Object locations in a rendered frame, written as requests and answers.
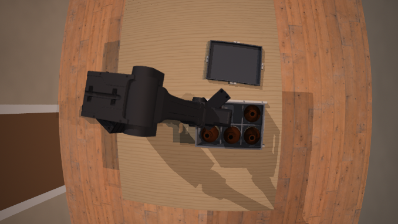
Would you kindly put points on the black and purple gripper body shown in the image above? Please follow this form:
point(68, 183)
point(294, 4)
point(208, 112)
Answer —
point(208, 126)

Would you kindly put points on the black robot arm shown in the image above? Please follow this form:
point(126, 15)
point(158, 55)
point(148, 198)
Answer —
point(142, 102)

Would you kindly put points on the dark grey divided crate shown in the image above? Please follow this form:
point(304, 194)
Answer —
point(237, 119)

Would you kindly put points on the brown bottle with cream label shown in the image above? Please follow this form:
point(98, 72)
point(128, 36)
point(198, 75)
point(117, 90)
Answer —
point(251, 135)

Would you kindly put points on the brown ceramic bottle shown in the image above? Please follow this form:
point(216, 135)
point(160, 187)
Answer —
point(252, 113)

